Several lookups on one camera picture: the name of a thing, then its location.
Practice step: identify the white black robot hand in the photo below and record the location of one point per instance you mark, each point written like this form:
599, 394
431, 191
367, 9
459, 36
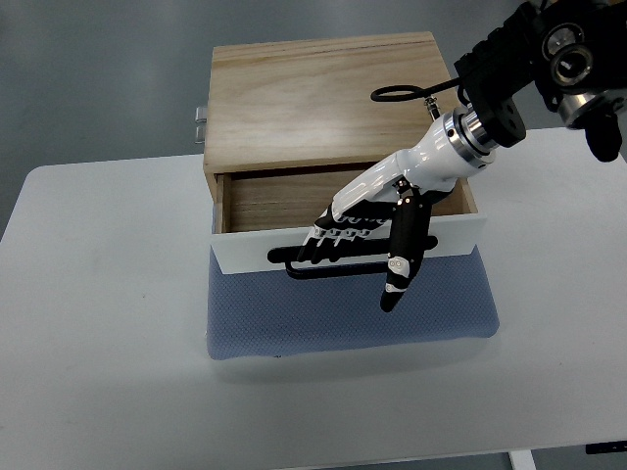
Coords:
402, 189

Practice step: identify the white drawer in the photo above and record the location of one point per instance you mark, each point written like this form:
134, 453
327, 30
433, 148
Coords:
257, 211

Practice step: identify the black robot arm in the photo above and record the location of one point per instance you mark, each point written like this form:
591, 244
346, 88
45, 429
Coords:
568, 49

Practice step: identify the wooden drawer cabinet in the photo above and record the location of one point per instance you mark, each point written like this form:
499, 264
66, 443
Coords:
306, 103

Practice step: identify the blue grey cushion mat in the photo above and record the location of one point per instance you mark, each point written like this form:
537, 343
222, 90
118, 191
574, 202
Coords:
271, 314

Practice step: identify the metal clamp behind cabinet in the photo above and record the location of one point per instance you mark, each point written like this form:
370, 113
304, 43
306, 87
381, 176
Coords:
200, 120

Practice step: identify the white table leg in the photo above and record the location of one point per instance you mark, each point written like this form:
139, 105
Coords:
522, 460

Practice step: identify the black table control panel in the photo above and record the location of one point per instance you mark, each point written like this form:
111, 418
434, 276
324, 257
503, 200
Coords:
606, 448

